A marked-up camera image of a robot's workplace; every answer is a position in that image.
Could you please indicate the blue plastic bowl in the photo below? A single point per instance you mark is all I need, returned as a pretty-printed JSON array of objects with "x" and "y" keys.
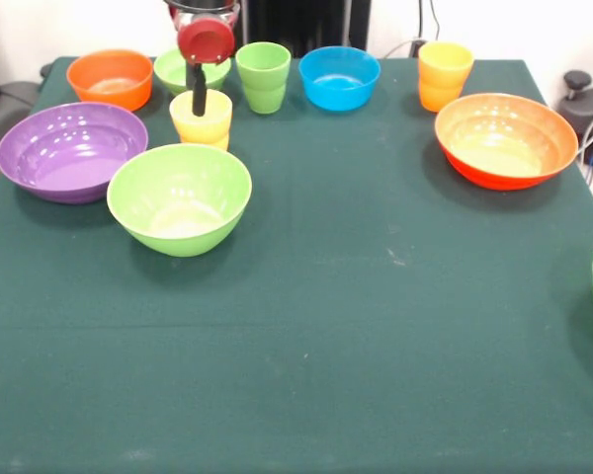
[{"x": 339, "y": 79}]

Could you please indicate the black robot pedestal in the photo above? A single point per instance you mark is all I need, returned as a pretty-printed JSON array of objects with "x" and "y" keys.
[{"x": 301, "y": 24}]

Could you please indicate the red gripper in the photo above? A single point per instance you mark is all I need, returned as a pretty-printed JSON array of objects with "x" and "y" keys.
[{"x": 205, "y": 42}]

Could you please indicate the small green plastic bowl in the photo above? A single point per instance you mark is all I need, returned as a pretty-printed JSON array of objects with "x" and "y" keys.
[{"x": 170, "y": 74}]

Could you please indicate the small orange plastic bowl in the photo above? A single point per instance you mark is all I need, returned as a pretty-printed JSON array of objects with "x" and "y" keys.
[{"x": 111, "y": 74}]

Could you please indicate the black knobbed equipment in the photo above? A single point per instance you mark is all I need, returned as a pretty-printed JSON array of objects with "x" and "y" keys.
[{"x": 588, "y": 113}]

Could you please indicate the green plastic cup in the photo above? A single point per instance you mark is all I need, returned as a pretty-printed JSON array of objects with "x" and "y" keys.
[{"x": 263, "y": 84}]

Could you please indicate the purple plastic bowl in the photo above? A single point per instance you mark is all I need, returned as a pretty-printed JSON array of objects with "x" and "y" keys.
[{"x": 64, "y": 158}]

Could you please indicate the yellow plastic cup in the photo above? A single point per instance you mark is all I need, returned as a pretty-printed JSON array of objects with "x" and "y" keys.
[
  {"x": 445, "y": 79},
  {"x": 215, "y": 123}
]

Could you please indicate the large orange plastic bowl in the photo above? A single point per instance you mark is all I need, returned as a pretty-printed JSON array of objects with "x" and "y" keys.
[{"x": 506, "y": 143}]

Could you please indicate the dark green table cloth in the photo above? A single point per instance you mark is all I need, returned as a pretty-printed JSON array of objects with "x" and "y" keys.
[{"x": 277, "y": 345}]

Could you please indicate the black power plug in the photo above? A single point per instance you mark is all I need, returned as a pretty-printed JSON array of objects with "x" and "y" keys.
[{"x": 418, "y": 47}]

